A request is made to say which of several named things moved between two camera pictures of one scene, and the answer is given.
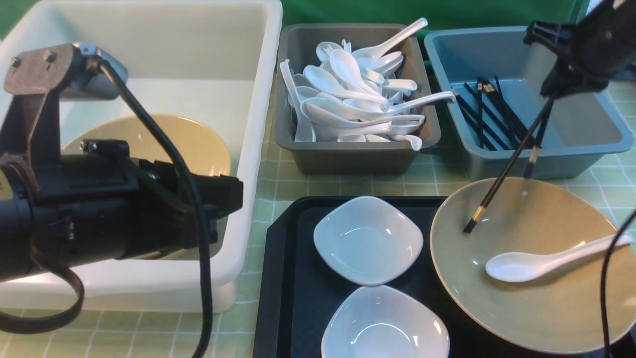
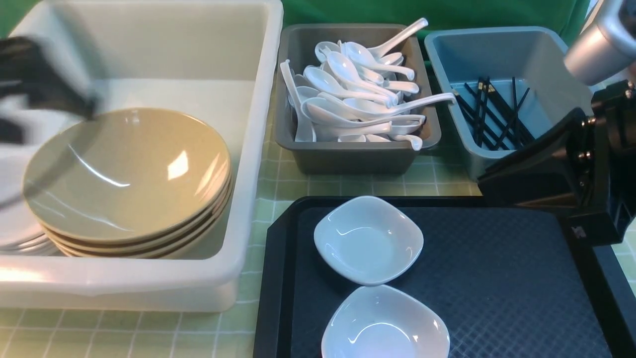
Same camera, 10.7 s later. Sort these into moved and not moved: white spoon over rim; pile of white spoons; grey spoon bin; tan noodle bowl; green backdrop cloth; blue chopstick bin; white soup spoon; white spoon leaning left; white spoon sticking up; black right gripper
Moved: black right gripper; white soup spoon; tan noodle bowl
Not moved: green backdrop cloth; white spoon leaning left; blue chopstick bin; white spoon sticking up; white spoon over rim; grey spoon bin; pile of white spoons
